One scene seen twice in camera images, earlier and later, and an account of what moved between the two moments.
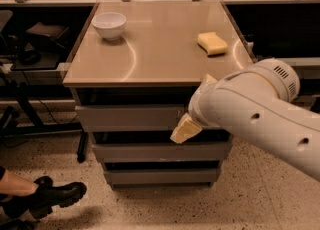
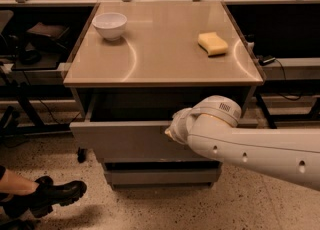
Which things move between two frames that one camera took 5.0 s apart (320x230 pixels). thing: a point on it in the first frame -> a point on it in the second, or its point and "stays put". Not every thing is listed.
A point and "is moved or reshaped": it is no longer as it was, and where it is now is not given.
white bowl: (109, 24) stays put
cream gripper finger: (186, 128) -> (168, 132)
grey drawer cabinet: (132, 75) stays put
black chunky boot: (41, 201) stays put
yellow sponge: (213, 44) stays put
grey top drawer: (113, 118) is moved or reshaped
